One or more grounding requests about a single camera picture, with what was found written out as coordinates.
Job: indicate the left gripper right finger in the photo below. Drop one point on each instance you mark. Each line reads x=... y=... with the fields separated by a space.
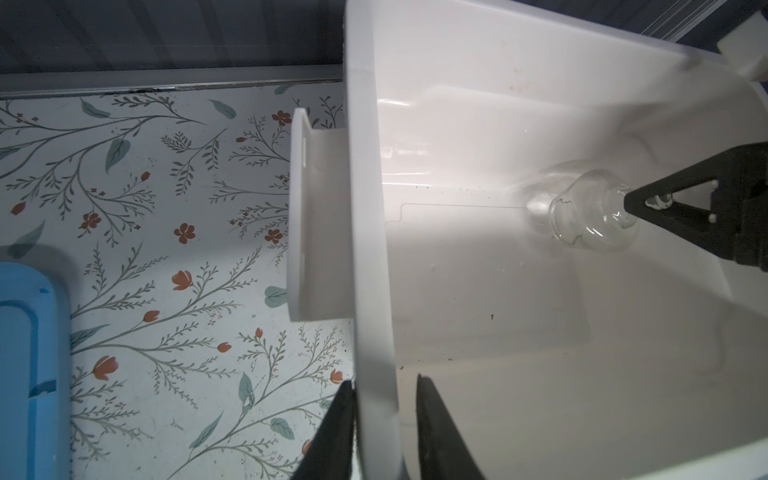
x=442 y=451

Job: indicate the white plastic storage bin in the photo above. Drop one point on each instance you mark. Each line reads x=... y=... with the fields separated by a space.
x=553 y=362

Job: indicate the clear glass flask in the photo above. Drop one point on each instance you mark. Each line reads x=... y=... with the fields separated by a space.
x=586 y=212

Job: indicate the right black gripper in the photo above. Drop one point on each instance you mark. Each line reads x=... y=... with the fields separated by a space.
x=736 y=230

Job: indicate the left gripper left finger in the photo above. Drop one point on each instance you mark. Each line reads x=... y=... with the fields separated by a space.
x=330 y=455

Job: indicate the blue plastic lid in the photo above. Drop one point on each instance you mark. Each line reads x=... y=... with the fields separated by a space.
x=35 y=370

